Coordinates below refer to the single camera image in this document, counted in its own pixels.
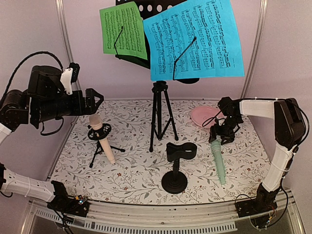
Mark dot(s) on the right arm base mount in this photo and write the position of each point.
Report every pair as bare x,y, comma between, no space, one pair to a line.
264,212

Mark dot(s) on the beige toy microphone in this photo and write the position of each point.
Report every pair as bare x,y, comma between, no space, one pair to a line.
96,122

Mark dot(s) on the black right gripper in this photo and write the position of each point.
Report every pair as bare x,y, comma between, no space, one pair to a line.
214,131

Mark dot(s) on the black tripod microphone stand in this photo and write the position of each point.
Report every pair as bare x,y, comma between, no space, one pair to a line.
100,135

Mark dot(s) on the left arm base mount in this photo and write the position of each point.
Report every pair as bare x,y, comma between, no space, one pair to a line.
65,204

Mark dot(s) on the blue sheet music page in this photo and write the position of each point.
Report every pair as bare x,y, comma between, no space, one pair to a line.
194,39

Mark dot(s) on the aluminium front rail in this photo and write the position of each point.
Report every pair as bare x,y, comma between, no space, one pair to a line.
213,218

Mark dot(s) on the mint green toy microphone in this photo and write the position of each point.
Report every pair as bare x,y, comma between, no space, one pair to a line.
220,168

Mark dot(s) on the green sheet music page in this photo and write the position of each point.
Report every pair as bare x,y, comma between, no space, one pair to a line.
122,30

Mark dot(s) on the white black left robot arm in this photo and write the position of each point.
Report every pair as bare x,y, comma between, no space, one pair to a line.
49,95

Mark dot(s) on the black music stand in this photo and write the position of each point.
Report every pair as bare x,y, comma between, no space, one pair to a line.
151,8

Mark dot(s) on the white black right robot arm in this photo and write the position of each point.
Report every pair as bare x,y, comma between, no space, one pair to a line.
291,128

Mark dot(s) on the black round-base microphone stand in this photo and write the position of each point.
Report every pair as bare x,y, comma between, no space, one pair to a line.
175,181

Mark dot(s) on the pink plastic plate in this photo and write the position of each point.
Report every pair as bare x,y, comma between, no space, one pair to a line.
201,113

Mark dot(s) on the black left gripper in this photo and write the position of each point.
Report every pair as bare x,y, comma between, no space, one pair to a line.
80,108

